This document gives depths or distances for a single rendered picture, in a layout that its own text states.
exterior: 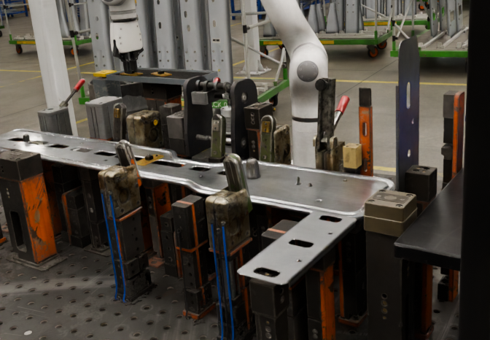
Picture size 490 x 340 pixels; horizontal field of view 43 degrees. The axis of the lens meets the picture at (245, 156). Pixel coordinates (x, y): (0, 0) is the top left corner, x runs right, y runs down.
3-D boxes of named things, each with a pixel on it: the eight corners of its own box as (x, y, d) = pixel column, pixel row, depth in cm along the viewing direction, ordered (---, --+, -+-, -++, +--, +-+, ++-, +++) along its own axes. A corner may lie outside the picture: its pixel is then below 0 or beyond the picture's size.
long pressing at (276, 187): (-39, 149, 199) (-40, 144, 199) (20, 130, 216) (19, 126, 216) (359, 223, 123) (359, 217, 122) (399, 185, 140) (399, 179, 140)
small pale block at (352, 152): (345, 283, 157) (342, 147, 146) (351, 276, 160) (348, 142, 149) (359, 286, 155) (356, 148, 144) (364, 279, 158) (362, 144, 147)
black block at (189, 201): (173, 319, 148) (158, 206, 139) (200, 298, 156) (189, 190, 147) (200, 328, 144) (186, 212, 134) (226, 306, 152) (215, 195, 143)
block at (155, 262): (144, 264, 176) (130, 168, 167) (173, 245, 186) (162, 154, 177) (157, 268, 173) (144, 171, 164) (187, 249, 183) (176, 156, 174)
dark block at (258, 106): (254, 246, 181) (243, 106, 168) (267, 236, 186) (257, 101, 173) (268, 249, 178) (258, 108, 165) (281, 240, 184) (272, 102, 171)
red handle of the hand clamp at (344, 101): (315, 140, 152) (337, 93, 160) (317, 145, 154) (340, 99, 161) (330, 141, 150) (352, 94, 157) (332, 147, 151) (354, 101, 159)
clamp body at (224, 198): (206, 344, 138) (189, 199, 127) (236, 317, 147) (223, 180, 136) (239, 355, 133) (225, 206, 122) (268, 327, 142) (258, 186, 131)
